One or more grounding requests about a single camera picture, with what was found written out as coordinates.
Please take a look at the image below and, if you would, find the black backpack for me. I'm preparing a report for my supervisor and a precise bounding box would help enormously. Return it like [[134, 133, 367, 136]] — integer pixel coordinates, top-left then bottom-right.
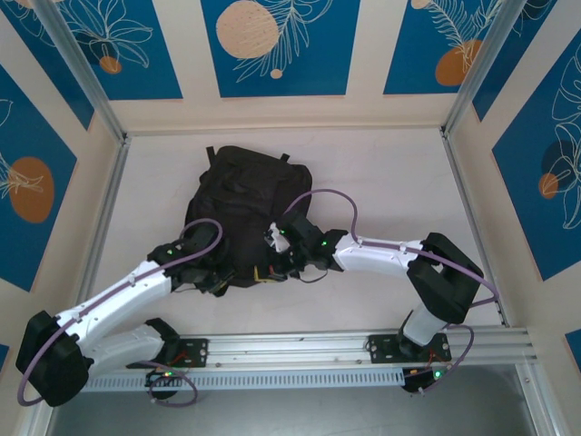
[[185, 144, 315, 291]]

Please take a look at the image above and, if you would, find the left controller board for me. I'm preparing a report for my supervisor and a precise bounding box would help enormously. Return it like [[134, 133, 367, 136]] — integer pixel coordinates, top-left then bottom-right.
[[144, 368, 183, 388]]

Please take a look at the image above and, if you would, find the controller board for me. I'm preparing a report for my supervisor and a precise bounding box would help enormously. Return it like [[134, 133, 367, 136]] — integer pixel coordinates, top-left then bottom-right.
[[144, 368, 183, 388], [402, 365, 450, 395]]

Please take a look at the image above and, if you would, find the right controller board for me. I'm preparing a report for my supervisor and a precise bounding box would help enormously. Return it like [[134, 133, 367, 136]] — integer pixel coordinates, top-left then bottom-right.
[[402, 365, 450, 395]]

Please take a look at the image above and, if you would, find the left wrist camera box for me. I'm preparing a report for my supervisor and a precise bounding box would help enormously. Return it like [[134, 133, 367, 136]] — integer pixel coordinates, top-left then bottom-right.
[[192, 266, 223, 292]]

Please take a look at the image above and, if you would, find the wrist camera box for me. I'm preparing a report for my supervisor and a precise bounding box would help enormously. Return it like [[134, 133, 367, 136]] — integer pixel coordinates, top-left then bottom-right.
[[277, 212, 320, 243], [192, 266, 223, 292]]

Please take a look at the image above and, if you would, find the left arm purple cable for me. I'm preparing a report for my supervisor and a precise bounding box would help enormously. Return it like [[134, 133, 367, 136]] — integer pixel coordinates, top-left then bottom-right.
[[17, 219, 224, 407]]

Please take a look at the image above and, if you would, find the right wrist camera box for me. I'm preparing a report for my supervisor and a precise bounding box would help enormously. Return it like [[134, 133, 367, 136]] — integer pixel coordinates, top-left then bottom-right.
[[277, 212, 320, 243]]

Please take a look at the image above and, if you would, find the left black mount plate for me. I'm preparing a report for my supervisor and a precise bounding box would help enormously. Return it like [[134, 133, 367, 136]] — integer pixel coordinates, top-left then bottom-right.
[[158, 336, 210, 369]]

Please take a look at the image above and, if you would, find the black mount plate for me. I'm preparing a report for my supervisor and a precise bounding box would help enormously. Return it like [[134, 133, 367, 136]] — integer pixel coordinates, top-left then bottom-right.
[[368, 333, 453, 364], [158, 336, 210, 369]]

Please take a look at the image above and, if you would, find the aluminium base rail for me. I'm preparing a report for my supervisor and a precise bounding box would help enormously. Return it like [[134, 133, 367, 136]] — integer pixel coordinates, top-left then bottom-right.
[[85, 329, 532, 374]]

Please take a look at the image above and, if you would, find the left aluminium side rail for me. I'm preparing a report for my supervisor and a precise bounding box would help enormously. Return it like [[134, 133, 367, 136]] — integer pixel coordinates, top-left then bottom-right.
[[67, 134, 133, 340]]

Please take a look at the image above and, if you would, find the aluminium side rail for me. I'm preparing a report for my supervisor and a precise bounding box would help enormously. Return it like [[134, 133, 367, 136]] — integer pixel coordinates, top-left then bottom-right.
[[67, 134, 133, 340], [442, 129, 507, 326]]

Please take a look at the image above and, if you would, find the white slotted cable duct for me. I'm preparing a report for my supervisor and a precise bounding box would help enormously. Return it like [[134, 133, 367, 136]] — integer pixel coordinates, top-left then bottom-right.
[[84, 368, 406, 393]]

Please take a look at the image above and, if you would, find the right black mount plate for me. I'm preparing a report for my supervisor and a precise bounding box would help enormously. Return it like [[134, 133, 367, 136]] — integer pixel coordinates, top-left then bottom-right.
[[368, 333, 453, 364]]

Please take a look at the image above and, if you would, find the right aluminium side rail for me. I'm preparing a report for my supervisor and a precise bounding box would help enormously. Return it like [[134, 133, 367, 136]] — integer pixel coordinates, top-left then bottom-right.
[[442, 129, 507, 326]]

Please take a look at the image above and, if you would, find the left aluminium upright post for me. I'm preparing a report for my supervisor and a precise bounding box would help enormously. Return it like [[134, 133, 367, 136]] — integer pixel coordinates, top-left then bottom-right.
[[34, 0, 128, 144]]

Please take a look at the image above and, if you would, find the aluminium upright post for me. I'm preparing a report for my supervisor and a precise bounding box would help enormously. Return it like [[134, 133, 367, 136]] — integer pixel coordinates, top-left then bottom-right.
[[441, 0, 533, 140], [34, 0, 128, 144]]

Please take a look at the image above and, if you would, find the right aluminium upright post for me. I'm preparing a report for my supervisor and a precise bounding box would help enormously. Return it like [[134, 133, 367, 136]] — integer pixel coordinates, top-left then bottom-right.
[[441, 0, 533, 140]]

